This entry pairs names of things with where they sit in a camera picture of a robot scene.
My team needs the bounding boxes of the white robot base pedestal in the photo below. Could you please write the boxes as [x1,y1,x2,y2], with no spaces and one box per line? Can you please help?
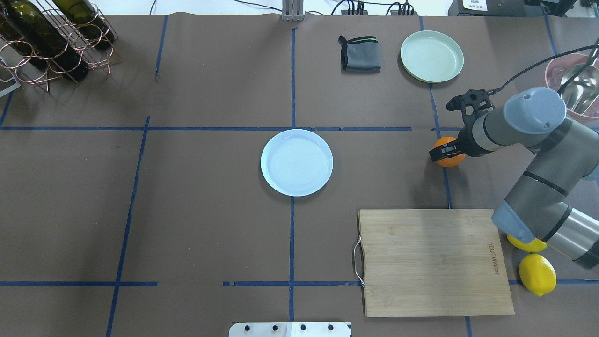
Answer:
[228,322,352,337]

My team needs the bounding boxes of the pink bowl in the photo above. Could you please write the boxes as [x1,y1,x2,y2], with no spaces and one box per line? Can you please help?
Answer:
[539,52,598,128]

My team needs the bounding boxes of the aluminium frame post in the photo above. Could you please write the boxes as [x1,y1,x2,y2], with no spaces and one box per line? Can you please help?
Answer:
[282,0,306,22]

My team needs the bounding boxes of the orange fruit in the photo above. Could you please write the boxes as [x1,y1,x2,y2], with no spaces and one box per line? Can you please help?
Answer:
[433,136,466,167]

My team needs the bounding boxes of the grey folded cloth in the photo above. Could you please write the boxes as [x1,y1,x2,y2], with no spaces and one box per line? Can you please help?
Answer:
[338,36,382,73]

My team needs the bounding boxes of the bamboo cutting board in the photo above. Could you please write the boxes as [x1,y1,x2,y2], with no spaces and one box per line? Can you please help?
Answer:
[358,209,515,318]

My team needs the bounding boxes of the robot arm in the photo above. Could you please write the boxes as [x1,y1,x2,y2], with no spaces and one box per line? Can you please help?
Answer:
[429,86,599,272]

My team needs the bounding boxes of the yellow lemon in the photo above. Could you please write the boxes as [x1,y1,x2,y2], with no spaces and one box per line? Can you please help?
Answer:
[506,234,548,253]
[518,253,557,297]

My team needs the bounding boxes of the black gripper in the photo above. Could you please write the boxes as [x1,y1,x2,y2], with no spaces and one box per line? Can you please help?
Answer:
[429,125,482,162]

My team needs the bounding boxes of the metal ice scoop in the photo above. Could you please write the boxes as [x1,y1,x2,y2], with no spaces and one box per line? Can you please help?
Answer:
[557,41,599,115]

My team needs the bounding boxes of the upper yellow lemon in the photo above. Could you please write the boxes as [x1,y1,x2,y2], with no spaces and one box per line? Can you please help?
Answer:
[506,234,548,253]

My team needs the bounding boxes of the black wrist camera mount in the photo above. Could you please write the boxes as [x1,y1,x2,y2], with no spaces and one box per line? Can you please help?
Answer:
[446,89,496,128]

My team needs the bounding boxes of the light blue plate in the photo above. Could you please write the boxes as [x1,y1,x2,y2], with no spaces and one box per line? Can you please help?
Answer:
[260,129,334,197]

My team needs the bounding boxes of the lower yellow lemon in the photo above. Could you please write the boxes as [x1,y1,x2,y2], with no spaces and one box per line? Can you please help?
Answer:
[518,253,557,297]

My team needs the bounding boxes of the copper wire bottle rack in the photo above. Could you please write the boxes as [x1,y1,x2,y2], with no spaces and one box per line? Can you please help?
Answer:
[1,0,123,92]

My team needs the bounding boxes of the dark green wine bottle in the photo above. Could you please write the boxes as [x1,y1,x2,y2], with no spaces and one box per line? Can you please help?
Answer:
[1,0,88,82]

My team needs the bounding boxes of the light green plate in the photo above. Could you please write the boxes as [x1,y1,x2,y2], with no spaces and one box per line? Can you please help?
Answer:
[400,30,465,84]

